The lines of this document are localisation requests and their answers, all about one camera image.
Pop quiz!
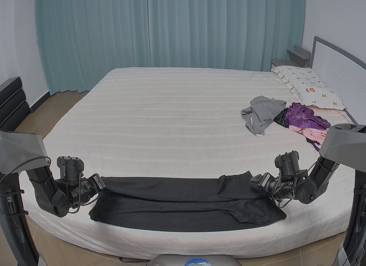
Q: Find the bed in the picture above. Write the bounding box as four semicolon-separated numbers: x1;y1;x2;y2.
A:
21;36;366;260

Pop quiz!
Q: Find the blue-green curtain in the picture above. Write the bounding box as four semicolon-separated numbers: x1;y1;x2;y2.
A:
35;0;152;94
147;0;305;72

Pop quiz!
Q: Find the grey garment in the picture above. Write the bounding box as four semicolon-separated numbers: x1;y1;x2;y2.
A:
241;96;287;138

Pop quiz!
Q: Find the black chest of drawers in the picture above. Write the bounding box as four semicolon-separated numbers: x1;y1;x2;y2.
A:
0;77;31;131

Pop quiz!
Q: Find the black T-shirt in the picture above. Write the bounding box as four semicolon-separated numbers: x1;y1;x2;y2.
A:
89;171;287;231

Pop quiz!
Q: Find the white printed pillow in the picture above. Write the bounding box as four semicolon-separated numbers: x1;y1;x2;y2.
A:
270;65;346;109

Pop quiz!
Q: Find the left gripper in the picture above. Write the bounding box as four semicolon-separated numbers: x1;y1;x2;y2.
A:
91;173;107;194

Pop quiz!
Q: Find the pile of clothes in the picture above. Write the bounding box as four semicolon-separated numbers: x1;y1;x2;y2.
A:
274;102;331;154

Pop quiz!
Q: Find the grey bedside table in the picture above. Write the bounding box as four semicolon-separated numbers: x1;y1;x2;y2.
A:
271;45;311;68

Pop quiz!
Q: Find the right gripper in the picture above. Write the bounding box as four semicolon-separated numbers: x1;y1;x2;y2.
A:
257;172;277;194

